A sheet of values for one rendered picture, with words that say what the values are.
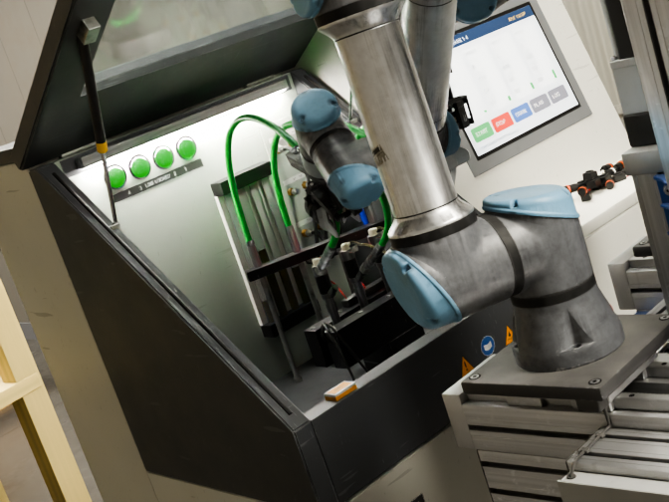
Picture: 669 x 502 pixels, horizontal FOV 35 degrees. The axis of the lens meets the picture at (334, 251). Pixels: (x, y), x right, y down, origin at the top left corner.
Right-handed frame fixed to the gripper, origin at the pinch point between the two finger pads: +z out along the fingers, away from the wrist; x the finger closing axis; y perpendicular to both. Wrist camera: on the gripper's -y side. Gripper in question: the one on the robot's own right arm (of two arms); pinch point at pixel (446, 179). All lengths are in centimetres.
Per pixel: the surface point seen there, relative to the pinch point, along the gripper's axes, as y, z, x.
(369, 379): -3.5, 26.2, -28.4
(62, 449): -168, 65, -21
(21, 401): -169, 46, -27
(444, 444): -3.1, 44.9, -17.2
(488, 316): -3.1, 28.5, 3.1
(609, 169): -14, 20, 66
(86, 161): -54, -22, -38
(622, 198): -3, 23, 53
